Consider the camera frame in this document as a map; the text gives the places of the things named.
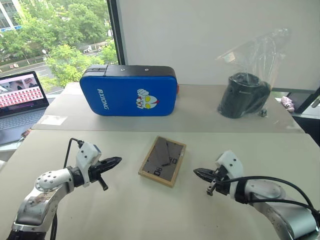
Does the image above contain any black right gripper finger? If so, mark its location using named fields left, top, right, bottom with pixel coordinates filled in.
left=192, top=168, right=215, bottom=176
left=195, top=173, right=214, bottom=183

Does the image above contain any blue kick pad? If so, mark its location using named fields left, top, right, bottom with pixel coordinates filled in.
left=79, top=64, right=181, bottom=117

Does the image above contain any open grey laptop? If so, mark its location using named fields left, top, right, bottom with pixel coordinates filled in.
left=0, top=70, right=51, bottom=146

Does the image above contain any wooden framed picture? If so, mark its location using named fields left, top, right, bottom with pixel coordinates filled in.
left=138, top=135, right=188, bottom=188

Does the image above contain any black cylindrical device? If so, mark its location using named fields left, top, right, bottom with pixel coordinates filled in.
left=217, top=72, right=272, bottom=120

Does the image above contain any black window post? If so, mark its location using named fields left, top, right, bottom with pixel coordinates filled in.
left=106, top=0, right=126, bottom=66

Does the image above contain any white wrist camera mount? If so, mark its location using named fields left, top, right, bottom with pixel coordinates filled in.
left=215, top=150, right=244, bottom=201
left=75, top=141, right=102, bottom=188

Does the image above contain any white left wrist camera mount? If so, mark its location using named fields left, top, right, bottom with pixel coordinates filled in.
left=75, top=141, right=102, bottom=188

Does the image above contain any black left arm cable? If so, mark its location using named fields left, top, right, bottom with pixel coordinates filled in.
left=63, top=137, right=85, bottom=169

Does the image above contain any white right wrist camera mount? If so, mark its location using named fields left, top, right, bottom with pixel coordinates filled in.
left=215, top=150, right=244, bottom=201

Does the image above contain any black object in plastic bag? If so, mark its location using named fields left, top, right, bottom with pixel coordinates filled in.
left=215, top=27, right=292, bottom=120

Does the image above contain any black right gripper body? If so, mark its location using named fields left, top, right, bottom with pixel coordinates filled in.
left=206, top=166, right=230, bottom=197

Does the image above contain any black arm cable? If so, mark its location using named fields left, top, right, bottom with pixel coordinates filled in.
left=215, top=175, right=320, bottom=221
left=63, top=137, right=85, bottom=169

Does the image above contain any pink soft item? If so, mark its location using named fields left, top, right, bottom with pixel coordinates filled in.
left=281, top=95, right=297, bottom=114

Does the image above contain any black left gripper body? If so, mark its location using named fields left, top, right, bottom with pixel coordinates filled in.
left=87, top=161, right=110, bottom=192

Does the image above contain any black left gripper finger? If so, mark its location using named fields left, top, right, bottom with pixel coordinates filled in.
left=100, top=156, right=123, bottom=167
left=101, top=163, right=119, bottom=174

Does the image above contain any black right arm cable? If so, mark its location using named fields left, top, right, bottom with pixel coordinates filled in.
left=215, top=175, right=320, bottom=221

